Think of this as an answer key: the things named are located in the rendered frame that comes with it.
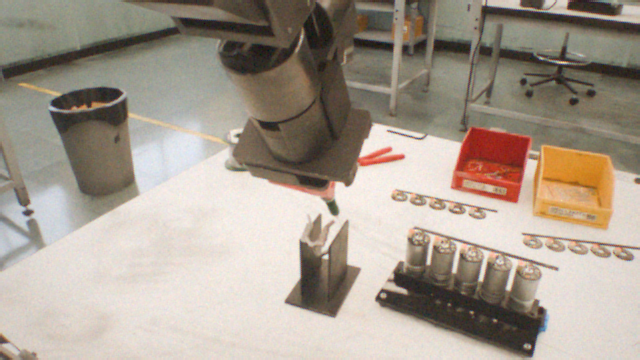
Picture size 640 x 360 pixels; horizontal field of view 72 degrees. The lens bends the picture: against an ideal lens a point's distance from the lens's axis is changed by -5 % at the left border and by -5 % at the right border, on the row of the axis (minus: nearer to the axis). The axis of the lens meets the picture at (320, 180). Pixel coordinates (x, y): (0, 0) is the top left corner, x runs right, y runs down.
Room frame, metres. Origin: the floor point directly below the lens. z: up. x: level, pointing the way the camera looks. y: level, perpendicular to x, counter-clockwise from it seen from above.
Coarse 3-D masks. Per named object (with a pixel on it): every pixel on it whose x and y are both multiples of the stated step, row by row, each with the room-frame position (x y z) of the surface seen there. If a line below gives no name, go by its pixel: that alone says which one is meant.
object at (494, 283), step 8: (488, 272) 0.35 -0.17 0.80; (496, 272) 0.34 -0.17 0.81; (504, 272) 0.34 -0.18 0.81; (488, 280) 0.35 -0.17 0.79; (496, 280) 0.34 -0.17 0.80; (504, 280) 0.34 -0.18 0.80; (488, 288) 0.35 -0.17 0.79; (496, 288) 0.34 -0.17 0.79; (504, 288) 0.35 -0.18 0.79; (488, 296) 0.35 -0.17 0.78; (496, 296) 0.34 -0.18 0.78
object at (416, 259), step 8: (408, 248) 0.39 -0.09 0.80; (416, 248) 0.39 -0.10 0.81; (424, 248) 0.39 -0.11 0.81; (408, 256) 0.39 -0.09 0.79; (416, 256) 0.39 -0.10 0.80; (424, 256) 0.39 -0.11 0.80; (408, 264) 0.39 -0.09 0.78; (416, 264) 0.39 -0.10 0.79; (424, 264) 0.39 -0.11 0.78; (408, 272) 0.39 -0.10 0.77; (416, 272) 0.38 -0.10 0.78; (424, 272) 0.39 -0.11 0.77
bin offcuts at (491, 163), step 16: (480, 128) 0.70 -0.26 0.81; (464, 144) 0.66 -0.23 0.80; (480, 144) 0.70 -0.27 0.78; (496, 144) 0.69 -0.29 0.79; (512, 144) 0.68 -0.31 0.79; (528, 144) 0.67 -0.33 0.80; (464, 160) 0.69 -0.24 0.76; (480, 160) 0.70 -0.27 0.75; (496, 160) 0.69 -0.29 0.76; (512, 160) 0.68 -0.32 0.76; (464, 176) 0.60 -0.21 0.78; (480, 176) 0.59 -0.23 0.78; (496, 176) 0.64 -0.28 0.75; (512, 176) 0.64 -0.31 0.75; (480, 192) 0.59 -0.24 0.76; (496, 192) 0.58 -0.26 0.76; (512, 192) 0.57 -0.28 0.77
